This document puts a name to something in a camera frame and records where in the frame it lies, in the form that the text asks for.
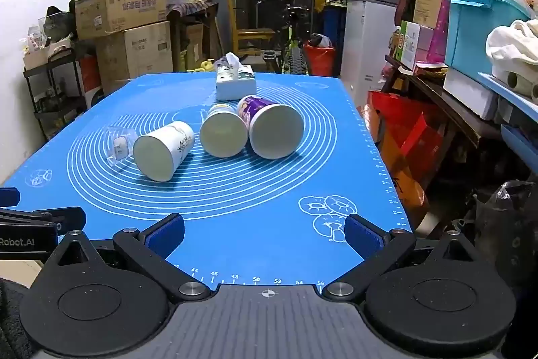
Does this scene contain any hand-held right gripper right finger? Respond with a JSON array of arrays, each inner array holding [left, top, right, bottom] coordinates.
[[321, 213, 490, 303]]

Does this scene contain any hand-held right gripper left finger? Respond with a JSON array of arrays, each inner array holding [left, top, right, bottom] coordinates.
[[41, 213, 212, 303]]

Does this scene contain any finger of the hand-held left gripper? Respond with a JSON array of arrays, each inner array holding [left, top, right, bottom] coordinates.
[[0, 187, 21, 208], [0, 206, 87, 236]]

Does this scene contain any white cup with ink print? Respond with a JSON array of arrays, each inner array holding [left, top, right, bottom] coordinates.
[[132, 120, 196, 182]]

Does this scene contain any cream paper cup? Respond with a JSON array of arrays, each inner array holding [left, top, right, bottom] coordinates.
[[199, 103, 249, 158]]

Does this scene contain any purple paper cup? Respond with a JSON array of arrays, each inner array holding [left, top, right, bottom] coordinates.
[[237, 94, 305, 160]]

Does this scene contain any dark cloth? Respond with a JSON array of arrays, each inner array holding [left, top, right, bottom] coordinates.
[[0, 278, 35, 359]]

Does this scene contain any clear plastic packet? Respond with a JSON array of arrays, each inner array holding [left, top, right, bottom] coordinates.
[[105, 125, 136, 172]]

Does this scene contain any blue silicone baking mat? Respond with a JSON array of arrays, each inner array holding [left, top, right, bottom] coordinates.
[[0, 72, 413, 293]]

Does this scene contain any black metal shelf rack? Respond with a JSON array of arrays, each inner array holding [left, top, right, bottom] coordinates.
[[23, 47, 100, 141]]

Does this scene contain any red shopping bag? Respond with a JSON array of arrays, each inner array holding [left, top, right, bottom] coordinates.
[[363, 90, 447, 226]]

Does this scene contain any black plastic bag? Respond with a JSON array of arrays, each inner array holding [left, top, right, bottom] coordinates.
[[453, 180, 538, 297]]

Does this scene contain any small beige box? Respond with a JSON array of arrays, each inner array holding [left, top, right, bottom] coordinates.
[[23, 37, 72, 71]]

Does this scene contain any dark wooden side table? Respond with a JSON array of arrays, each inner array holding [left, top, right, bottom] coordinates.
[[384, 55, 505, 151]]

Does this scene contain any white tissue box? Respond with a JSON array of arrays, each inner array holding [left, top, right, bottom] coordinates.
[[215, 52, 257, 102]]

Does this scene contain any yellow toy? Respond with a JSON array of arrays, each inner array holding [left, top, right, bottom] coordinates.
[[187, 58, 218, 73]]

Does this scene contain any plain brown cardboard box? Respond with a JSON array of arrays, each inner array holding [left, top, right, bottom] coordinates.
[[95, 21, 174, 95]]

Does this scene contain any flat white box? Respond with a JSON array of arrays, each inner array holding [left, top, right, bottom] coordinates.
[[443, 66, 499, 121]]

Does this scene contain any dark bag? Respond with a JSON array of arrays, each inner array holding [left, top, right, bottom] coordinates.
[[44, 5, 77, 42]]

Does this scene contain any red bucket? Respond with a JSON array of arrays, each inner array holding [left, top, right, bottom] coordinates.
[[303, 34, 337, 77]]

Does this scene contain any white chest freezer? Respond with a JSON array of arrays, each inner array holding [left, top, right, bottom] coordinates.
[[340, 0, 400, 108]]

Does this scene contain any white and green carton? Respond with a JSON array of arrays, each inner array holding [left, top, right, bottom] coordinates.
[[399, 20, 434, 71]]

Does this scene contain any large open cardboard box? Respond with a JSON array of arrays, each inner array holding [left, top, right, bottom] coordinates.
[[73, 0, 168, 40]]

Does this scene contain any pink carton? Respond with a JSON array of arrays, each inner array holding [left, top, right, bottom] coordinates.
[[427, 0, 451, 64]]

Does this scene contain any black bicycle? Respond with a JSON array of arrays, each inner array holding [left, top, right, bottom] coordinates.
[[241, 0, 321, 74]]

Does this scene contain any wooden chair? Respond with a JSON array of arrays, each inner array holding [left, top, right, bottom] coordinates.
[[224, 0, 276, 57]]

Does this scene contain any light blue storage bin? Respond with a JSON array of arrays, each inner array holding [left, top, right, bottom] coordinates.
[[444, 0, 533, 82]]

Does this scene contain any white crumpled cloth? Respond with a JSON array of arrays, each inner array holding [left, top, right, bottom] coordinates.
[[485, 19, 538, 97]]

